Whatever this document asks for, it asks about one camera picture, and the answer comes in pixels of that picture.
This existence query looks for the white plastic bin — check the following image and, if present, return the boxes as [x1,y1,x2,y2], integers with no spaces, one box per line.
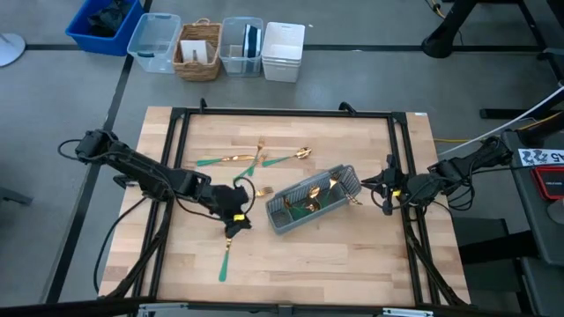
[260,21,307,85]

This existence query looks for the black aluminium table frame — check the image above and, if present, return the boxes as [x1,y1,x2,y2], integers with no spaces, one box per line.
[99,97,471,317]

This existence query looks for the wicker basket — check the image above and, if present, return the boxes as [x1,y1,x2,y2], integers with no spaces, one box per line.
[171,17,223,83]

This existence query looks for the black white striped cloth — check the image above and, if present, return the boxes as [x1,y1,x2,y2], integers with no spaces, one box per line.
[241,23,263,60]

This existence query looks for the black furniture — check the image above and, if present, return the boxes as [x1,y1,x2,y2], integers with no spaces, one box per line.
[453,215,564,317]

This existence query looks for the white round stand base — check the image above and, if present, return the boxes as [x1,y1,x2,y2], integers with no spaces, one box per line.
[0,32,27,69]

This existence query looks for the grey round object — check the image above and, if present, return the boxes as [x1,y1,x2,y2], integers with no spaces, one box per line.
[545,197,564,226]

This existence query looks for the red black device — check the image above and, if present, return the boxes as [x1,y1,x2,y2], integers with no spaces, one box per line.
[530,166,564,203]

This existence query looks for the gold knife green handle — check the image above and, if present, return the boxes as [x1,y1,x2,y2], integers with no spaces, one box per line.
[195,153,257,167]

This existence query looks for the grey plastic cutlery basket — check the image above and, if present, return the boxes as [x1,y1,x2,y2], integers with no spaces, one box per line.
[264,164,363,236]

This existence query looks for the clear bin blue handles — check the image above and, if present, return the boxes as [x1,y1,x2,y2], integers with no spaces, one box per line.
[126,12,182,75]

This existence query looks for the grey furniture foot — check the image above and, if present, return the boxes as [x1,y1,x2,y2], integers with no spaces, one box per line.
[0,186,34,207]

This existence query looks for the clear plastic bin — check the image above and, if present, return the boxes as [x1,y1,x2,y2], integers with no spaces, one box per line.
[218,16,265,78]

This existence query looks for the black side desk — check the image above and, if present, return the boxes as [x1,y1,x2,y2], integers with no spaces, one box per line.
[501,125,564,268]

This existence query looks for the white cardboard box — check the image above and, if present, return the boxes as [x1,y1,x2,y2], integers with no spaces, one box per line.
[179,39,213,65]

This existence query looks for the white number label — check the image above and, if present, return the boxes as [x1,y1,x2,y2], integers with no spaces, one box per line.
[517,148,564,168]

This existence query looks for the blue plastic bin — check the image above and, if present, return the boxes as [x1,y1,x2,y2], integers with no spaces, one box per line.
[64,0,145,57]

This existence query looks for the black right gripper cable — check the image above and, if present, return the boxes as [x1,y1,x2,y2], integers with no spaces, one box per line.
[372,175,479,212]

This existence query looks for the black stand foot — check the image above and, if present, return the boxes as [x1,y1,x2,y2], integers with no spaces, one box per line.
[420,0,464,60]

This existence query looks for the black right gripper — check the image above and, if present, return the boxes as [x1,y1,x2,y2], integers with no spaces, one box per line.
[360,153,442,217]

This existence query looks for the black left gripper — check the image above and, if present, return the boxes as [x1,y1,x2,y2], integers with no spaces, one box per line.
[206,184,253,240]

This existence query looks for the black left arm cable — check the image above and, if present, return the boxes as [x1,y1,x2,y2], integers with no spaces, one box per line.
[92,195,153,295]

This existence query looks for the white floor cable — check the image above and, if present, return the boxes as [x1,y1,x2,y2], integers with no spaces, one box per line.
[438,85,564,158]

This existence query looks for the black desk legs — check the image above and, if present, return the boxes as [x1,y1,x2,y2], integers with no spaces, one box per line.
[479,0,564,121]

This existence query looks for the yellow floor cable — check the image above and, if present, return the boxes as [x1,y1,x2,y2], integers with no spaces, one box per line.
[434,112,564,144]

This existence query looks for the silver frame bracket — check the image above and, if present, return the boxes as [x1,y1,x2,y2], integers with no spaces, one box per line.
[137,302,190,317]
[382,307,435,317]

